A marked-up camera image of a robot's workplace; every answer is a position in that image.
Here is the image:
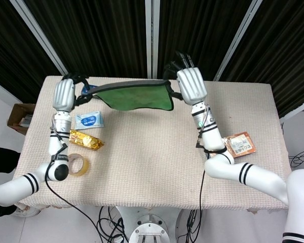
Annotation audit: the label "grey green cloth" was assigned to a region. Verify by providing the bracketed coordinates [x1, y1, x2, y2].
[84, 79, 174, 112]

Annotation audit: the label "beige woven tablecloth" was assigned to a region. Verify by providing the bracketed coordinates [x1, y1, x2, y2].
[13, 75, 292, 211]

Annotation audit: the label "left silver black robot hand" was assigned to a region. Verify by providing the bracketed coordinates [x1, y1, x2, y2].
[52, 73, 93, 112]

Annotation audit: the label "brown cardboard box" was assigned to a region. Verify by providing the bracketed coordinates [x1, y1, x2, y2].
[7, 103, 36, 135]

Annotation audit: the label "black floor cables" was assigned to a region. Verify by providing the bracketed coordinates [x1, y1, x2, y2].
[288, 148, 304, 168]

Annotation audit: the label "orange printed food packet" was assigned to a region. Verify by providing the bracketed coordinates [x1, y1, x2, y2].
[209, 131, 257, 159]

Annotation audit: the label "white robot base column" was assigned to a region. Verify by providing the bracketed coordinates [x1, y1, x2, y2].
[116, 206, 181, 243]

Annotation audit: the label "clear packing tape roll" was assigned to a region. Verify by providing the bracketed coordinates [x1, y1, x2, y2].
[66, 153, 90, 177]

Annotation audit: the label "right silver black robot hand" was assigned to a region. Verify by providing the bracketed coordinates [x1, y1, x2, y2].
[163, 51, 208, 106]

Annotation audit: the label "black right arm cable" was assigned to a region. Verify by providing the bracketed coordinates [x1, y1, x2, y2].
[187, 169, 206, 243]

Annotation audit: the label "black floor cable bundle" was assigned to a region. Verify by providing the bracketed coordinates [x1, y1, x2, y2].
[97, 206, 129, 243]

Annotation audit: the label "gold foil snack pack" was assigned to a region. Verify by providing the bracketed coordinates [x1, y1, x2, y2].
[68, 129, 104, 151]

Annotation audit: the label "white metal frame post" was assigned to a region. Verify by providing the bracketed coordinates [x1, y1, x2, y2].
[9, 0, 70, 76]
[213, 0, 263, 82]
[144, 0, 161, 78]

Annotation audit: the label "light blue wet wipes pack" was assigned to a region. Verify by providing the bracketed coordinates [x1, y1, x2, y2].
[74, 110, 105, 130]

